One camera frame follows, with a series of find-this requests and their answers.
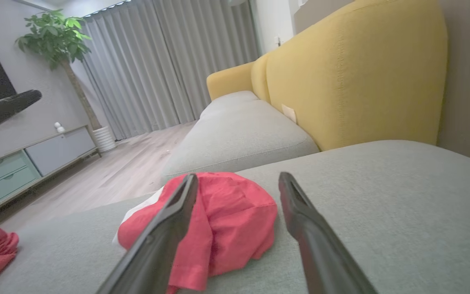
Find grey green TV cabinet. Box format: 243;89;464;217
0;125;102;225

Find yellow sofa end cushion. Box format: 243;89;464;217
206;61;256;101

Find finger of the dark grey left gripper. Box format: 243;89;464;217
0;89;42;141

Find white ribbed plant pot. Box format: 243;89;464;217
92;125;117;154

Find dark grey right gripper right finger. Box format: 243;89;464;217
278;171;378;294

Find medium grey sofa seat cushion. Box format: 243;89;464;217
161;99;320;184

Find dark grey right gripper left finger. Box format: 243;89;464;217
96;173;198;294

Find red shorts with white stripe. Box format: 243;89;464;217
113;171;278;294

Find grey pleated curtain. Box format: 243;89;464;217
72;0;262;141

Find narrow yellow sofa back cushion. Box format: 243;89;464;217
251;53;272;103

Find beige sofa label tag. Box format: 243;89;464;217
281;104;297;124

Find large yellow sofa back cushion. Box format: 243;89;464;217
266;0;448;151

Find large grey sofa seat cushion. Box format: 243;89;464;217
0;140;470;294

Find green leafy indoor tree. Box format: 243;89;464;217
15;9;103;131

